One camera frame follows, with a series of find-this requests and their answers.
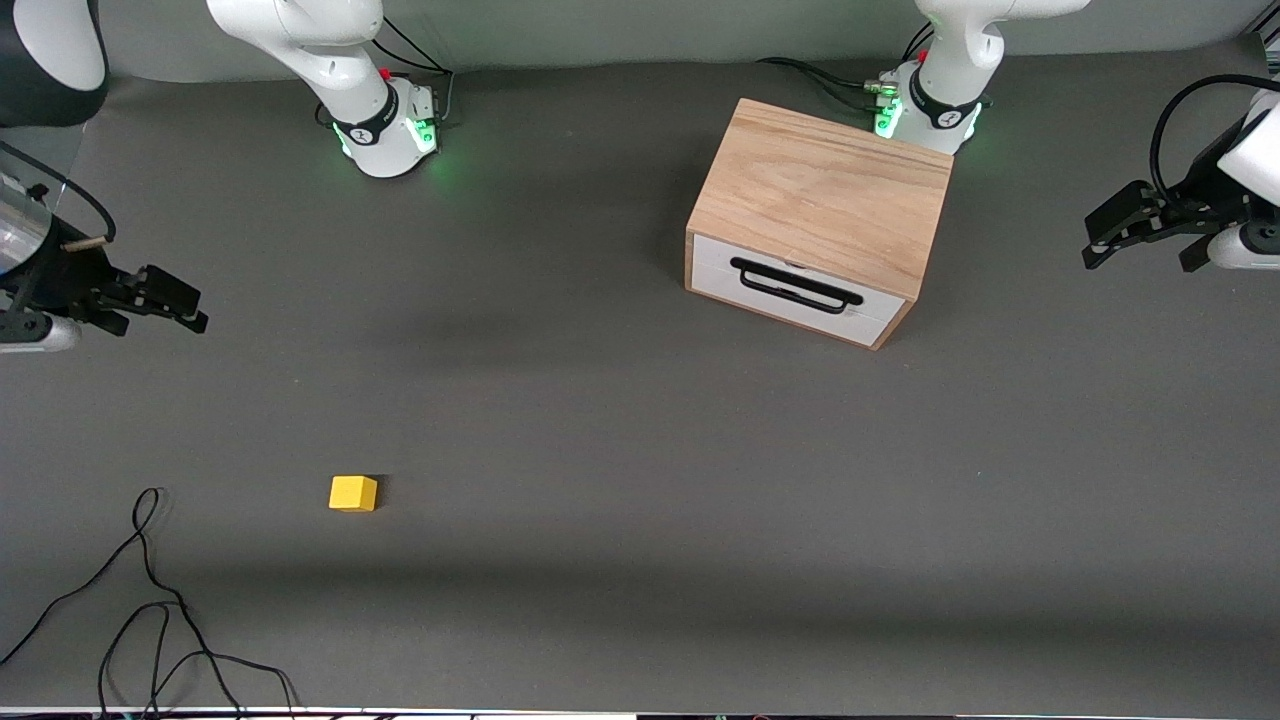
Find thin black loose cable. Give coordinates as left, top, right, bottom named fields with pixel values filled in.
left=0, top=487, right=299, bottom=719

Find white drawer with black handle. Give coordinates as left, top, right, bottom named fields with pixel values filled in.
left=691, top=233, right=907, bottom=348

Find yellow cube block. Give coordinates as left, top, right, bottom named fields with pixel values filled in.
left=329, top=475, right=379, bottom=513

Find wooden drawer cabinet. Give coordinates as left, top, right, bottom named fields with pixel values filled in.
left=685, top=97, right=955, bottom=351

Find black left arm base cables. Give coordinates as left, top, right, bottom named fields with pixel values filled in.
left=756, top=24, right=937, bottom=113

